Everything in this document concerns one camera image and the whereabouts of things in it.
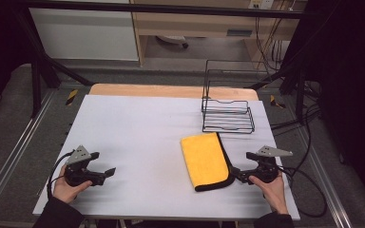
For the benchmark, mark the yellow and black floor tape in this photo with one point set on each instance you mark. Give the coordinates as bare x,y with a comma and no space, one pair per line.
276,102
71,97

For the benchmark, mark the black metal frame stand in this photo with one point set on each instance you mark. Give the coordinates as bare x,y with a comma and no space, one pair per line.
38,79
294,79

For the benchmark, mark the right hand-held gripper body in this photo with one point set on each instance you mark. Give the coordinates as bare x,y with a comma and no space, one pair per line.
267,166

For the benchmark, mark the wall power outlet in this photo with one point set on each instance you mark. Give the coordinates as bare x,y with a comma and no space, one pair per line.
261,3

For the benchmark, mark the white cabinet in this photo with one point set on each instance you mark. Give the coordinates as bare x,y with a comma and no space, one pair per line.
85,34

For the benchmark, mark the office chair base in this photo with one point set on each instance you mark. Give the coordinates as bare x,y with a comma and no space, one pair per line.
172,40

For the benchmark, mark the person's left hand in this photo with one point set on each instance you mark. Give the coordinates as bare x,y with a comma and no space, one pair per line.
66,190

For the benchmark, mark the wooden desk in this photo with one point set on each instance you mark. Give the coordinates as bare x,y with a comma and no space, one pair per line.
202,23

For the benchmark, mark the person's right hand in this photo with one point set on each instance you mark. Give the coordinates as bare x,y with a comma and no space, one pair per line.
274,193

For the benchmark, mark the yellow cloth with black edge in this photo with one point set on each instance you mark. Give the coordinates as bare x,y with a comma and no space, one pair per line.
205,160

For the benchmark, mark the aluminium floor rail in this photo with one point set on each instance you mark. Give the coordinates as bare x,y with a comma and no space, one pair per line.
326,177
15,148

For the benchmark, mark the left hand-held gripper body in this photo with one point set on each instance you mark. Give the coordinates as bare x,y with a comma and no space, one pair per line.
79,166

